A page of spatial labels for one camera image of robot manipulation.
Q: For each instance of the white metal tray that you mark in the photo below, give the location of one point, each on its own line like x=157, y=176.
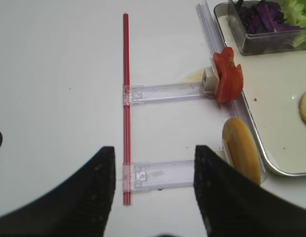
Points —
x=273, y=86

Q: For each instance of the clear rail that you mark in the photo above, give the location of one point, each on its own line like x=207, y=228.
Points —
x=141, y=94
x=149, y=176

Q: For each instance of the purple cabbage shreds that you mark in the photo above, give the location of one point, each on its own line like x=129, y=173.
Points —
x=263, y=17

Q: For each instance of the clear left lower rail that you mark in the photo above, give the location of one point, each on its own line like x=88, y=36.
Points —
x=149, y=176

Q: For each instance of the clear left upper rail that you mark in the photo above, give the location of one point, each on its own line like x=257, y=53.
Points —
x=141, y=94

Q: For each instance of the white left pusher block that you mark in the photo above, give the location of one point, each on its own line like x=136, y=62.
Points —
x=210, y=80

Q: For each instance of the red left plastic strip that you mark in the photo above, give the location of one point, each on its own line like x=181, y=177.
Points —
x=127, y=193

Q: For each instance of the remaining tomato slices stack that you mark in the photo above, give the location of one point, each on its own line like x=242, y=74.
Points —
x=231, y=76

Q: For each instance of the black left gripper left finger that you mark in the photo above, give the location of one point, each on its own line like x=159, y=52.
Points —
x=79, y=207

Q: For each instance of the clear plastic salad box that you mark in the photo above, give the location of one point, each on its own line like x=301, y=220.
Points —
x=255, y=44

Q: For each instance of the standing bun slice left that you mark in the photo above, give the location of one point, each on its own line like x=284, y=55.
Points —
x=241, y=150

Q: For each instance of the green lettuce leaves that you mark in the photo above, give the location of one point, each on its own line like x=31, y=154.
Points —
x=294, y=22

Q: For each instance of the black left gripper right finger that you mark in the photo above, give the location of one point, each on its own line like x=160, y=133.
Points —
x=233, y=206

